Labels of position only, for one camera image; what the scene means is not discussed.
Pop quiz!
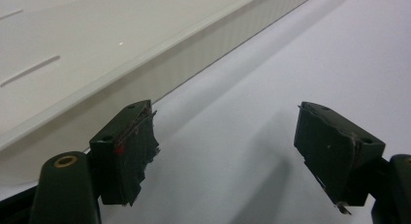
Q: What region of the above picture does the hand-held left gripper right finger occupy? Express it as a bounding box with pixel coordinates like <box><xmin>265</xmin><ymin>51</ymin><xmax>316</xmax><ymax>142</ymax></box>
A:
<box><xmin>293</xmin><ymin>101</ymin><xmax>411</xmax><ymax>224</ymax></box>

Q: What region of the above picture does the white plastic tray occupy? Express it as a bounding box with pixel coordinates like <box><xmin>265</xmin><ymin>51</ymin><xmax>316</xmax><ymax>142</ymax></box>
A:
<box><xmin>0</xmin><ymin>0</ymin><xmax>322</xmax><ymax>186</ymax></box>

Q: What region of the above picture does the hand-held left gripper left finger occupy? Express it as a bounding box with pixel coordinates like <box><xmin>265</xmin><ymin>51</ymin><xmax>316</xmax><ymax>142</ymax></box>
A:
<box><xmin>28</xmin><ymin>99</ymin><xmax>161</xmax><ymax>224</ymax></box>

